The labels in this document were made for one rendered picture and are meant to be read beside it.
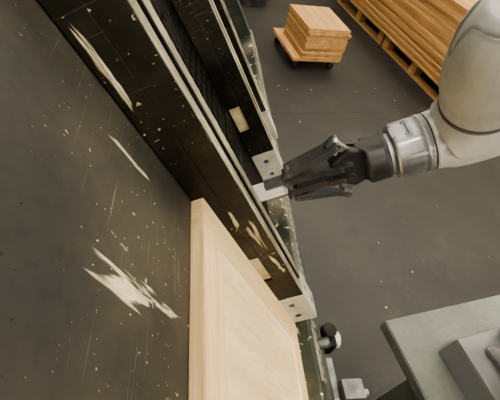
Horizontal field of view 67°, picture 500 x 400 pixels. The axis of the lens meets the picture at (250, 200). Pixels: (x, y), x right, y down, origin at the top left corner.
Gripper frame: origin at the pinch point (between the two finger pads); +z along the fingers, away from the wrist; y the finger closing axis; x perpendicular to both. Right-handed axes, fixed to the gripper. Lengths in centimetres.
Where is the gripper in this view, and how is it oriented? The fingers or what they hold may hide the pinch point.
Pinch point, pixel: (266, 190)
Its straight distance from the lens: 63.7
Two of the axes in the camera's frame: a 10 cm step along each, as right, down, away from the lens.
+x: 0.8, 7.5, -6.6
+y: -3.5, -6.0, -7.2
